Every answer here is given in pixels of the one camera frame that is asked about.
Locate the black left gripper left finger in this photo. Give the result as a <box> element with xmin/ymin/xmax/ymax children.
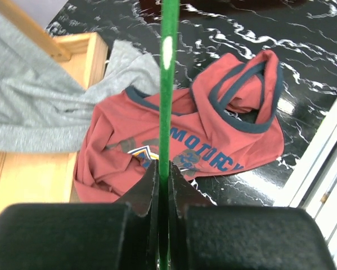
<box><xmin>0</xmin><ymin>161</ymin><xmax>159</xmax><ymax>269</ymax></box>

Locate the salmon pink tank top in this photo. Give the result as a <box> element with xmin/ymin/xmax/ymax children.
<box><xmin>73</xmin><ymin>50</ymin><xmax>285</xmax><ymax>203</ymax></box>

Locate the grey tank top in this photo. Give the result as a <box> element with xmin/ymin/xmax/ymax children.
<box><xmin>0</xmin><ymin>14</ymin><xmax>160</xmax><ymax>153</ymax></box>

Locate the aluminium mounting rail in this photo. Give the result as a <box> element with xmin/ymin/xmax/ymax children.
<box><xmin>274</xmin><ymin>98</ymin><xmax>337</xmax><ymax>267</ymax></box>

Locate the green hanger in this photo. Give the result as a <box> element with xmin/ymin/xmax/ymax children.
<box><xmin>158</xmin><ymin>0</ymin><xmax>180</xmax><ymax>269</ymax></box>

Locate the wooden clothes rack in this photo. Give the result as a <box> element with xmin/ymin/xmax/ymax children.
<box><xmin>0</xmin><ymin>1</ymin><xmax>108</xmax><ymax>213</ymax></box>

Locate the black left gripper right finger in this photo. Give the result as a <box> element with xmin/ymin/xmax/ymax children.
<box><xmin>168</xmin><ymin>165</ymin><xmax>335</xmax><ymax>269</ymax></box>

